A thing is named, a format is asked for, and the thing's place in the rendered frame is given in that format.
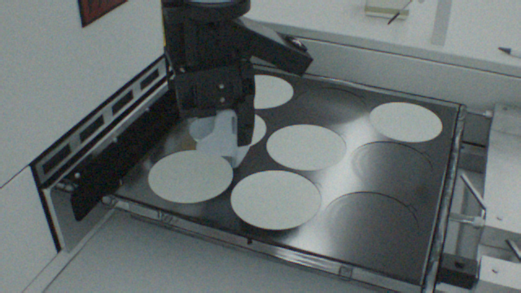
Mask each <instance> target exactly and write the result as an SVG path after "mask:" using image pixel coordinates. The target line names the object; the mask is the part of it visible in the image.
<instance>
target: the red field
mask: <svg viewBox="0 0 521 293"><path fill-rule="evenodd" d="M122 1H124V0H82V3H83V11H84V15H85V22H86V23H87V22H88V21H90V20H92V19H93V18H95V17H97V16H99V15H101V14H102V13H104V12H105V11H108V9H110V8H111V7H113V6H115V5H116V4H118V3H120V2H122Z"/></svg>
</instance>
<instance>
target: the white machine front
mask: <svg viewBox="0 0 521 293"><path fill-rule="evenodd" d="M161 16H162V11H161V3H160V0H124V1H122V2H120V3H118V4H116V5H115V6H113V7H111V8H110V9H108V11H105V12H104V13H102V14H101V15H99V16H97V17H95V18H93V19H92V20H90V21H88V22H87V23H86V22H85V15H84V11H83V3H82V0H0V293H41V292H42V291H44V289H45V288H46V287H47V286H48V285H49V283H50V282H51V281H52V279H53V278H54V277H55V276H56V275H58V274H59V272H60V271H61V270H62V269H63V267H64V266H65V265H66V264H67V263H68V262H69V261H70V260H71V259H72V258H73V257H74V256H75V255H76V253H77V252H78V251H79V250H80V248H81V247H82V246H83V245H84V244H85V243H86V242H87V241H88V240H89V239H90V238H91V236H92V235H93V234H94V233H95V232H96V231H97V229H98V228H99V227H100V226H101V225H102V223H104V222H105V220H106V219H107V218H108V217H109V216H110V215H111V214H112V213H113V212H114V211H115V209H112V210H109V211H108V212H107V213H106V214H105V215H104V216H103V217H102V218H101V219H100V220H99V221H98V223H97V224H96V225H95V226H94V227H93V228H92V230H91V231H90V232H89V233H88V234H87V235H86V236H85V237H84V238H83V239H82V240H81V241H80V242H79V243H78V244H77V245H76V246H75V247H74V248H73V249H72V251H71V252H70V253H67V252H64V251H60V250H58V249H57V246H56V243H55V239H54V236H53V233H52V230H51V227H50V223H49V221H48V217H47V215H46V213H45V210H44V207H43V204H42V199H41V196H40V194H39V191H38V187H39V186H40V185H41V184H39V181H38V180H37V176H36V173H35V170H34V167H33V164H34V163H35V162H36V161H37V160H39V159H40V158H41V157H43V156H44V154H46V153H47V152H48V151H49V150H50V149H51V148H52V147H54V146H55V145H56V144H58V143H59V142H60V141H62V140H63V139H64V138H66V137H67V136H68V135H69V134H70V133H71V132H72V131H73V130H74V129H75V128H77V127H78V126H79V125H81V124H82V123H83V122H84V121H86V120H87V119H88V118H90V117H91V116H92V115H93V114H94V113H95V112H96V111H97V110H98V109H99V108H101V107H102V106H103V105H104V104H106V103H107V102H109V101H110V100H111V99H112V98H114V97H115V96H116V95H117V94H118V93H119V92H120V91H122V90H123V89H124V88H125V87H126V86H127V85H129V84H130V83H131V82H132V81H135V80H136V79H137V77H139V76H140V75H141V74H143V73H144V72H145V71H146V70H147V69H148V68H150V67H151V66H152V65H154V64H155V63H156V62H157V61H159V60H160V59H161V58H163V57H164V38H163V28H162V19H161ZM176 110H177V97H175V98H174V99H173V100H172V101H171V102H170V103H169V105H167V106H166V107H165V108H164V109H163V110H161V111H160V112H159V113H158V114H157V115H156V116H155V117H154V118H153V119H152V120H151V122H150V123H149V124H147V125H145V126H144V127H143V128H142V129H141V130H140V131H139V132H138V133H137V134H136V135H135V136H133V138H132V139H131V140H130V141H129V142H128V143H127V144H126V145H125V146H124V147H123V148H122V149H120V150H119V151H118V152H117V153H116V154H115V155H114V157H113V158H112V159H111V160H110V161H109V162H108V163H106V164H105V165H104V166H103V167H102V168H101V169H100V170H99V171H98V172H97V173H96V174H95V175H93V176H92V178H91V179H90V180H89V181H88V182H87V183H86V184H85V185H84V186H83V187H82V188H81V189H79V191H78V192H77V193H75V195H74V196H73V197H71V198H70V203H71V205H72V211H73V213H74V212H75V211H76V210H77V209H78V208H79V207H80V206H81V205H82V204H83V203H84V202H85V201H86V200H87V199H88V198H89V197H90V196H91V195H92V194H93V193H94V192H95V191H96V190H97V189H98V188H99V187H100V186H101V185H102V184H103V183H104V182H105V181H106V180H108V179H109V178H110V176H111V175H112V174H113V173H114V172H115V171H116V170H117V169H118V168H119V167H120V166H121V165H122V164H123V163H124V162H125V161H126V160H127V159H128V158H129V157H130V156H131V155H132V154H133V153H134V152H135V151H136V150H137V149H138V148H139V147H140V146H141V145H142V144H143V143H144V142H145V141H146V140H147V139H149V138H150V136H151V135H152V134H153V133H154V132H155V131H156V130H157V129H158V128H159V127H160V126H161V125H162V124H163V123H164V122H165V121H166V120H167V119H168V118H169V117H170V116H171V115H172V114H173V113H174V112H175V111H176Z"/></svg>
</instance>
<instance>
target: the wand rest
mask: <svg viewBox="0 0 521 293"><path fill-rule="evenodd" d="M452 5H453V0H438V2H437V10H436V17H435V22H434V26H433V30H432V31H433V34H432V39H431V44H433V45H437V46H444V45H445V42H446V40H445V39H446V35H447V31H448V27H449V21H450V12H451V9H452Z"/></svg>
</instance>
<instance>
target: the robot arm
mask: <svg viewBox="0 0 521 293"><path fill-rule="evenodd" d="M161 3H162V12H163V17H162V19H163V26H164V41H165V46H164V60H165V67H166V75H167V82H168V89H169V90H172V89H176V96H177V109H178V110H179V117H180V120H184V119H188V118H194V117H197V118H198V120H196V121H194V122H192V124H191V126H190V127H189V133H190V135H191V136H192V137H193V138H195V139H197V138H198V140H199V141H198V143H197V145H196V150H197V151H198V152H199V154H200V155H203V156H229V158H230V164H231V166H232V168H236V167H238V166H239V165H240V164H241V162H242V160H243V158H244V156H245V155H246V153H247V150H248V148H249V146H250V144H251V143H252V135H253V134H254V130H255V121H256V115H255V97H256V79H255V71H254V67H253V64H252V63H251V62H250V60H249V59H250V58H251V57H252V55H254V56H256V58H258V59H261V60H263V61H265V62H267V63H271V64H273V65H275V66H276V67H278V68H280V69H282V70H283V71H286V72H289V73H295V74H296V75H297V76H298V77H303V76H304V74H305V72H306V71H307V69H308V68H309V66H310V64H311V63H312V62H313V58H312V57H311V55H310V54H309V53H308V48H307V46H306V45H305V44H302V42H300V41H298V40H296V39H295V38H293V37H290V36H283V35H282V34H280V33H277V31H275V30H273V29H271V28H268V27H266V26H264V25H263V24H260V23H257V22H256V21H254V20H250V19H248V18H247V17H245V16H244V15H245V14H247V13H248V12H249V11H250V9H252V0H161ZM169 63H170V65H171V68H172V70H173V73H174V77H173V79H170V73H169ZM196 104H197V106H196Z"/></svg>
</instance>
